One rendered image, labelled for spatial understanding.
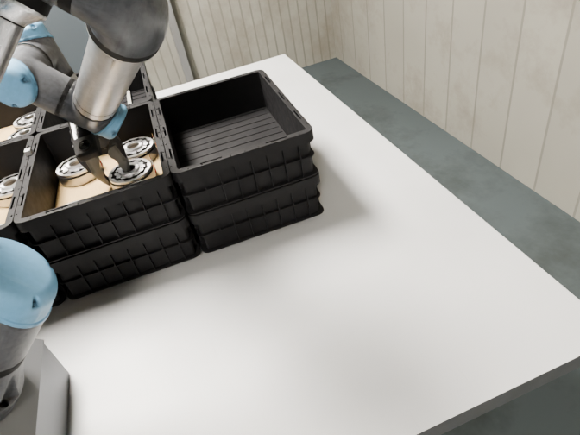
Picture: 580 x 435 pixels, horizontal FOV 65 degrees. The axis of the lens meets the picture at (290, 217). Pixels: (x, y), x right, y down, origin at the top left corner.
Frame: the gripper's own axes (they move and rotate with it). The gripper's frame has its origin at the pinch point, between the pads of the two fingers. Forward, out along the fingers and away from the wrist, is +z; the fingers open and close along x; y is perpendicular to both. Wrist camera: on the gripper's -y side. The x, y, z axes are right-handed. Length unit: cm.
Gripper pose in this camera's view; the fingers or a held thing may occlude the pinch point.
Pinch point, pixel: (117, 178)
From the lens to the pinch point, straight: 114.0
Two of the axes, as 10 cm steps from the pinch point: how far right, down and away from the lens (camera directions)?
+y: -3.1, -5.6, 7.6
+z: 2.7, 7.2, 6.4
